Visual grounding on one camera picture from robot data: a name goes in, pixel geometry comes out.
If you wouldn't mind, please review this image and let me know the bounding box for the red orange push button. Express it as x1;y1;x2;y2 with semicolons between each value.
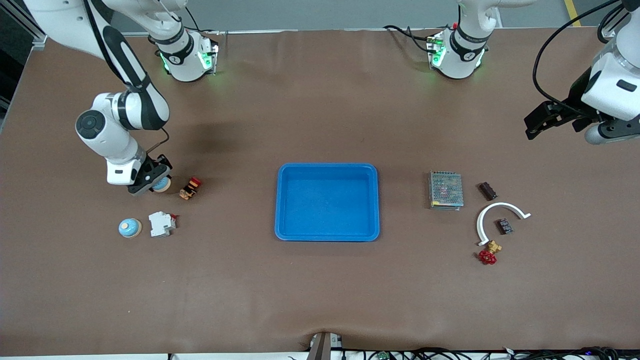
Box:
179;176;204;201

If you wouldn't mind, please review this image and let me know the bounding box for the white circuit breaker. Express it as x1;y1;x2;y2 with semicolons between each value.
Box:
148;211;177;238

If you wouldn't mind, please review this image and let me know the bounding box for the white curved plastic clamp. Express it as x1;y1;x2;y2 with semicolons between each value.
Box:
476;202;532;247

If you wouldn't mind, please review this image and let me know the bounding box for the metal mesh power supply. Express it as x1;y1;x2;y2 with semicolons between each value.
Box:
428;170;465;211

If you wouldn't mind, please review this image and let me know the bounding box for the brass valve red handwheel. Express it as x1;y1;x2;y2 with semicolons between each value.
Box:
478;240;503;266

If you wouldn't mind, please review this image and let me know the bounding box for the blue plastic tray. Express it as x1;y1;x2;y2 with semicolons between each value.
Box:
274;163;381;243

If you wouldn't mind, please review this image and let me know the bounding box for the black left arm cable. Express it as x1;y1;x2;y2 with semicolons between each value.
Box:
532;0;628;103

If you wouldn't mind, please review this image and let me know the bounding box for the aluminium frame profile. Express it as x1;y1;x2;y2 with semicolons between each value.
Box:
597;0;631;41
0;0;51;51

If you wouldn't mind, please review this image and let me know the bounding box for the black base cable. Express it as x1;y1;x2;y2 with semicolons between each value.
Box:
384;24;435;53

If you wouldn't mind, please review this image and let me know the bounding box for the black cable bundle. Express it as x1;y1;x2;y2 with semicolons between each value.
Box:
340;346;640;360

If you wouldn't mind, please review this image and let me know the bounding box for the grey metal camera post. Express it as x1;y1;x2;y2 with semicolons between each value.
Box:
306;331;345;360

